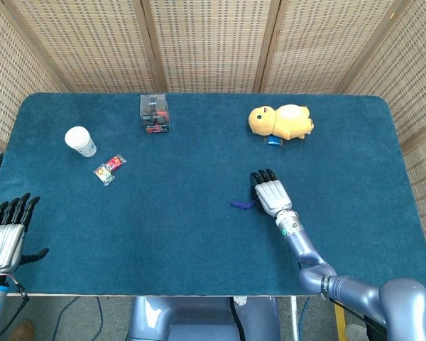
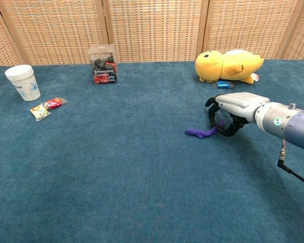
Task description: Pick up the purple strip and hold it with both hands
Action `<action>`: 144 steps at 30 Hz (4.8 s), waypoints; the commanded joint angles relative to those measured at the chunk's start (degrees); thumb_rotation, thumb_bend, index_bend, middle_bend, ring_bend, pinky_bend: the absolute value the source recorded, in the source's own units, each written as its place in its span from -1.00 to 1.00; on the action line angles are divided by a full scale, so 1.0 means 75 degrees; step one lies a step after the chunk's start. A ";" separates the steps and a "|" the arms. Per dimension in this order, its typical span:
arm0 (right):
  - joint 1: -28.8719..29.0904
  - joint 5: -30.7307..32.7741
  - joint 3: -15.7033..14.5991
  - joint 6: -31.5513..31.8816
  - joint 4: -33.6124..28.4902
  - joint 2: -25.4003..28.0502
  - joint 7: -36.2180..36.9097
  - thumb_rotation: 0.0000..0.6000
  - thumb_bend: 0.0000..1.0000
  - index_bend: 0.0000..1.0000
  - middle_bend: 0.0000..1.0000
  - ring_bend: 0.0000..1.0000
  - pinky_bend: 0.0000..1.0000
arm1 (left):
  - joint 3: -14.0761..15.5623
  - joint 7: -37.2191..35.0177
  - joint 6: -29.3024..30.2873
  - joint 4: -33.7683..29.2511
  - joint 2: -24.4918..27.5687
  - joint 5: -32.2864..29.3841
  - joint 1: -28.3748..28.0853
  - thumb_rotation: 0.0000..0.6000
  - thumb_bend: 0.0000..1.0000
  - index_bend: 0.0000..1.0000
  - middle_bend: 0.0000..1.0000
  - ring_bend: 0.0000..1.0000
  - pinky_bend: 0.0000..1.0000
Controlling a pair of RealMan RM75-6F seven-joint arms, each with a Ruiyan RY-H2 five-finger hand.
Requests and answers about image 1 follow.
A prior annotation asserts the blue felt table mat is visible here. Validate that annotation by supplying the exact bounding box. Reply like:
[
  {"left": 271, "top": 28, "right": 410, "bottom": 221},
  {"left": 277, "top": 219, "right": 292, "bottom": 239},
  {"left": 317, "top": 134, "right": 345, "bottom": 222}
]
[{"left": 0, "top": 92, "right": 426, "bottom": 298}]

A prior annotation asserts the clear box with dark toy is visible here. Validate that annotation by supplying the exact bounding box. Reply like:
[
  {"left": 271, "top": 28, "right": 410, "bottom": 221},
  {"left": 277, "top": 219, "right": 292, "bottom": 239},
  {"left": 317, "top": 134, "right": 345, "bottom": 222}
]
[{"left": 139, "top": 93, "right": 172, "bottom": 135}]

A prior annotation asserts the blue floor cable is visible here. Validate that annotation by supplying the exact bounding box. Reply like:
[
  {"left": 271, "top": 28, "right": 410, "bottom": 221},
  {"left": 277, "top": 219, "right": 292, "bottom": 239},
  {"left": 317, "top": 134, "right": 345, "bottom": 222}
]
[{"left": 51, "top": 296, "right": 104, "bottom": 337}]

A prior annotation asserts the red candy packet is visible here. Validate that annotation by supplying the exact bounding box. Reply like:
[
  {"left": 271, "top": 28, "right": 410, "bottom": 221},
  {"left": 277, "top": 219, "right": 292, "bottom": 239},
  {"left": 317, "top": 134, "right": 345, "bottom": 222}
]
[{"left": 105, "top": 153, "right": 128, "bottom": 172}]

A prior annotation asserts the yellow floor tape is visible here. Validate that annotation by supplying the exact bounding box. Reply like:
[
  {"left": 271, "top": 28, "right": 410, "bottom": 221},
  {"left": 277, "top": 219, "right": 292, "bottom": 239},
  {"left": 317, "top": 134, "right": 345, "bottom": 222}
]
[{"left": 333, "top": 301, "right": 347, "bottom": 341}]

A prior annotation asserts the blue grey robot torso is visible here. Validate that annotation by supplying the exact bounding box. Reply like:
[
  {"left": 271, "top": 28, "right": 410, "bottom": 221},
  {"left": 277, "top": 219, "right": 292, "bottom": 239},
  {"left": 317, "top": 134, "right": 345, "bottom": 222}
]
[{"left": 126, "top": 296, "right": 280, "bottom": 341}]

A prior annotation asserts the brown shoe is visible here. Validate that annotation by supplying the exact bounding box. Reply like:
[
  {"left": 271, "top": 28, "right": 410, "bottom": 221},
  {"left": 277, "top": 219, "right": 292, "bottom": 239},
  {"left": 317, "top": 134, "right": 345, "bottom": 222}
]
[{"left": 12, "top": 318, "right": 36, "bottom": 341}]

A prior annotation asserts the grey shoe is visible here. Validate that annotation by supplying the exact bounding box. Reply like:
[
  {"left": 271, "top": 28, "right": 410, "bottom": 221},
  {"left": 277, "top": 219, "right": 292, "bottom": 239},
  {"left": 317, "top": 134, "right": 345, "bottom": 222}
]
[{"left": 344, "top": 323, "right": 370, "bottom": 341}]

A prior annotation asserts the white paper cup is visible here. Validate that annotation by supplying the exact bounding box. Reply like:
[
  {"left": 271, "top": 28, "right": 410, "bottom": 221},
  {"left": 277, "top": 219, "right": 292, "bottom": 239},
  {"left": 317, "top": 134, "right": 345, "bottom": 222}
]
[{"left": 64, "top": 126, "right": 98, "bottom": 158}]

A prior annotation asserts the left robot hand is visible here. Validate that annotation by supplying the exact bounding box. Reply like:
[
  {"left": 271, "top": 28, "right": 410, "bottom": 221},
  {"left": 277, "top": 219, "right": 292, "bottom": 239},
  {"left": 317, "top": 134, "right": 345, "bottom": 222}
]
[{"left": 0, "top": 193, "right": 50, "bottom": 276}]

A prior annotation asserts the yellow plush duck toy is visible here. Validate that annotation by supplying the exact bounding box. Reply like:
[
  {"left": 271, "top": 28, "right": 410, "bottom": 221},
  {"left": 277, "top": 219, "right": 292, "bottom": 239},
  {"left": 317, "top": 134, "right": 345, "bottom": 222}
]
[{"left": 248, "top": 104, "right": 315, "bottom": 141}]

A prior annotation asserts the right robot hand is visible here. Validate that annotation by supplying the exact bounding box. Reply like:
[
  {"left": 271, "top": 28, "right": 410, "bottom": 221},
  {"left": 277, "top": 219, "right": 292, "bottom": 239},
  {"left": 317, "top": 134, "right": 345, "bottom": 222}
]
[{"left": 249, "top": 168, "right": 293, "bottom": 217}]

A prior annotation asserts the white table leg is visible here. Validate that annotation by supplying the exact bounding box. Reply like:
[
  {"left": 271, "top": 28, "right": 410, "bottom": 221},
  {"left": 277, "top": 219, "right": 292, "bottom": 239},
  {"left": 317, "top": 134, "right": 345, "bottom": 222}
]
[{"left": 290, "top": 296, "right": 300, "bottom": 341}]

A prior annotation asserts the woven bamboo folding screen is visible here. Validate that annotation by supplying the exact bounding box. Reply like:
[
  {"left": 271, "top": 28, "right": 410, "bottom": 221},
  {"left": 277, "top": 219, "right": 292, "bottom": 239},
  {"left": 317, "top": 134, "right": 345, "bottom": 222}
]
[{"left": 0, "top": 0, "right": 426, "bottom": 271}]

